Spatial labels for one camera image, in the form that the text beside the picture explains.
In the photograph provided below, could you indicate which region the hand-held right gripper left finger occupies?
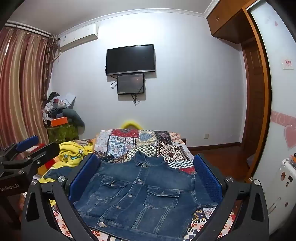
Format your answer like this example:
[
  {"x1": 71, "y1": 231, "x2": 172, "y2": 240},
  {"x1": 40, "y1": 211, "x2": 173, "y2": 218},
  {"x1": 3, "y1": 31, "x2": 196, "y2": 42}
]
[{"x1": 20, "y1": 153, "x2": 102, "y2": 241}]

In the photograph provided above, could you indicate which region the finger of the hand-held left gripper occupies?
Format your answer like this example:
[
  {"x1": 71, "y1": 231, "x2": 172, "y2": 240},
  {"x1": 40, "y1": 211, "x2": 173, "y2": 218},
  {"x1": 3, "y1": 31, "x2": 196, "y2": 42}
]
[
  {"x1": 23, "y1": 142, "x2": 61, "y2": 173},
  {"x1": 0, "y1": 135, "x2": 40, "y2": 163}
]

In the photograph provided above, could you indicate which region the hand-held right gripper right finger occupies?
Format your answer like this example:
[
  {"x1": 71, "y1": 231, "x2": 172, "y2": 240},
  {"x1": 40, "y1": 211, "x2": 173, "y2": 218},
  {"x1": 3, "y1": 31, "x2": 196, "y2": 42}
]
[{"x1": 192, "y1": 153, "x2": 270, "y2": 241}]

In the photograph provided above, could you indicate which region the blue denim jacket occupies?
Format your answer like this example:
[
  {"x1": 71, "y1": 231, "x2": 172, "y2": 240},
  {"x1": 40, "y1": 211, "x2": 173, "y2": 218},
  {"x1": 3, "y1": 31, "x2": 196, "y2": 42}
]
[{"x1": 73, "y1": 151, "x2": 219, "y2": 235}]

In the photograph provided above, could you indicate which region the yellow cartoon blanket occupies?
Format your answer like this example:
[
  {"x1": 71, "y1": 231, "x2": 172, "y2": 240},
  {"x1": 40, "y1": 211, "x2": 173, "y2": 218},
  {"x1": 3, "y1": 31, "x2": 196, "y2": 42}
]
[{"x1": 38, "y1": 141, "x2": 94, "y2": 183}]

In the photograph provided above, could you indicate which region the green cloth covered table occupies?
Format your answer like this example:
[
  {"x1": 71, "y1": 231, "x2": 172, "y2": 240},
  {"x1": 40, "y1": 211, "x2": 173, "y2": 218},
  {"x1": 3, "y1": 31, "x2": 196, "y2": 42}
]
[{"x1": 46, "y1": 124, "x2": 79, "y2": 144}]

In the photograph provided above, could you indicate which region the orange box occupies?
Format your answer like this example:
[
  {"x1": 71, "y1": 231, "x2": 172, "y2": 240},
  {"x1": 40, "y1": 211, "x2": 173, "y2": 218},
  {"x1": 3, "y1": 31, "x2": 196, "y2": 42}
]
[{"x1": 50, "y1": 117, "x2": 69, "y2": 127}]

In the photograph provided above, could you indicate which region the dark teal cloth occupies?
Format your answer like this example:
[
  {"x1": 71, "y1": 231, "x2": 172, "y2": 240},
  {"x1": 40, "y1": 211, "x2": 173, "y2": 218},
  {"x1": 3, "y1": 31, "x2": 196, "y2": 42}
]
[{"x1": 62, "y1": 108, "x2": 85, "y2": 127}]

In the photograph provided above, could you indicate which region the pile of clutter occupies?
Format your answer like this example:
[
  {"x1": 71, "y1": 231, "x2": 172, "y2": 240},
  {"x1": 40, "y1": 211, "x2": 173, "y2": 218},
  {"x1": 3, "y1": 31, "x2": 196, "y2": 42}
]
[{"x1": 42, "y1": 91, "x2": 77, "y2": 123}]

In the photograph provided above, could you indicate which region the patchwork printed blanket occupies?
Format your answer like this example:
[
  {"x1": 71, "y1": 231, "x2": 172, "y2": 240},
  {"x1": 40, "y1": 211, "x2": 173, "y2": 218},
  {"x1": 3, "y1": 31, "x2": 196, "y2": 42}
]
[{"x1": 51, "y1": 128, "x2": 236, "y2": 241}]

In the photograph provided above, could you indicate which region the striped red curtain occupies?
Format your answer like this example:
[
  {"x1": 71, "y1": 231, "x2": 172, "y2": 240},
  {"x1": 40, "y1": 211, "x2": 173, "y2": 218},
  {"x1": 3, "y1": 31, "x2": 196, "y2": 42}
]
[{"x1": 0, "y1": 21, "x2": 61, "y2": 149}]

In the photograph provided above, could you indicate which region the yellow plastic object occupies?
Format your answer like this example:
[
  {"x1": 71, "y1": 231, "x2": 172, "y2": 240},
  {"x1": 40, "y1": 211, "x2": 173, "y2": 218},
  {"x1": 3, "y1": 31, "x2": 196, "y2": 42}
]
[{"x1": 121, "y1": 119, "x2": 144, "y2": 129}]

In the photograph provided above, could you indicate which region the white appliance with stickers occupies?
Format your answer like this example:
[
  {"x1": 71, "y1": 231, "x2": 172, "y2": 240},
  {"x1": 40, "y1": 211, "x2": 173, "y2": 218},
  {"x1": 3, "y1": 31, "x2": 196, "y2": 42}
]
[{"x1": 269, "y1": 153, "x2": 296, "y2": 234}]

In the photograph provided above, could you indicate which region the wooden door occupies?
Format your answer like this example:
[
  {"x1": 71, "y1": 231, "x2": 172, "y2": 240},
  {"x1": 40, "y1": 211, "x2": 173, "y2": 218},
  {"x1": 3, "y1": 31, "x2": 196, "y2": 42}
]
[{"x1": 242, "y1": 39, "x2": 266, "y2": 153}]

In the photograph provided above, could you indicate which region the white wardrobe door panel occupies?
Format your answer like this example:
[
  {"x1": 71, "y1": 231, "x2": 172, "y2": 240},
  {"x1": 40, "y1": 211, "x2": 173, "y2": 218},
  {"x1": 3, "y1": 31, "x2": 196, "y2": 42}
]
[{"x1": 251, "y1": 0, "x2": 296, "y2": 232}]

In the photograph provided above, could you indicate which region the white air conditioner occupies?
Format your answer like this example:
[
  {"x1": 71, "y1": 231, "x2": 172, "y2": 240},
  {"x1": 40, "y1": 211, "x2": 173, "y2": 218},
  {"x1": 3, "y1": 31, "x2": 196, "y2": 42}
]
[{"x1": 58, "y1": 23, "x2": 99, "y2": 52}]

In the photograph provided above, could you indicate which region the wooden overhead cabinet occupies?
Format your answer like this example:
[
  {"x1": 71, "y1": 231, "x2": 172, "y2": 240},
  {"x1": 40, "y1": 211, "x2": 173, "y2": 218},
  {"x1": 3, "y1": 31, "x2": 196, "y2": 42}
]
[{"x1": 206, "y1": 0, "x2": 252, "y2": 44}]

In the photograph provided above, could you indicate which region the small black wall monitor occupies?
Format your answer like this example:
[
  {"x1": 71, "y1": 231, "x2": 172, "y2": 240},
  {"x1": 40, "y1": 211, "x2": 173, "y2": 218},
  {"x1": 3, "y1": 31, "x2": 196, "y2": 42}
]
[{"x1": 117, "y1": 73, "x2": 145, "y2": 95}]

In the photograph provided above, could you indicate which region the black wall television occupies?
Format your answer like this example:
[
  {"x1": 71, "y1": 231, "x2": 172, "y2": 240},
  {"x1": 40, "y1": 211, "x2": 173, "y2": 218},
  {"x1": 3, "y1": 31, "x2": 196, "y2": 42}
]
[{"x1": 106, "y1": 44, "x2": 155, "y2": 76}]

